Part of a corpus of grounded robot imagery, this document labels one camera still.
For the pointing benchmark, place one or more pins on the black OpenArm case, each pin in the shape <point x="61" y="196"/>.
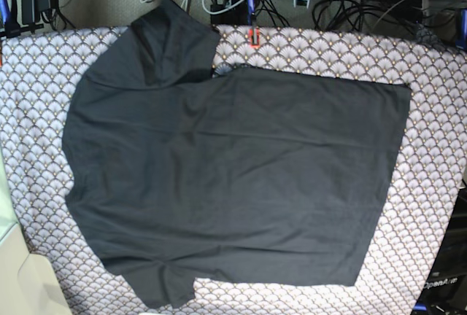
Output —
<point x="445" y="289"/>

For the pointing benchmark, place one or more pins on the beige plastic bin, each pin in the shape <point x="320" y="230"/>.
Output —
<point x="28" y="281"/>

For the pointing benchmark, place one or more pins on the blue clamp left edge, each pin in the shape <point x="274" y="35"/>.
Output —
<point x="5" y="12"/>

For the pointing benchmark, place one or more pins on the dark grey T-shirt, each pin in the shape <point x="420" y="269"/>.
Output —
<point x="255" y="176"/>

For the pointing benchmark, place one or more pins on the blue clamp right edge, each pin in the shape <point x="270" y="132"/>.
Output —
<point x="461" y="30"/>

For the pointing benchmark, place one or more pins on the blue clamp edge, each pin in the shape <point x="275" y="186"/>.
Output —
<point x="461" y="30"/>
<point x="5" y="12"/>

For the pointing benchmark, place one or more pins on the fan-patterned table cloth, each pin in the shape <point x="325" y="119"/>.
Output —
<point x="38" y="77"/>

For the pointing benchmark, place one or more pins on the blue clamp handle centre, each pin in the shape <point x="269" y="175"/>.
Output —
<point x="251" y="11"/>

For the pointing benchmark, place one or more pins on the red table clamp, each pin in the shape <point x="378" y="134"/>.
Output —
<point x="254" y="37"/>

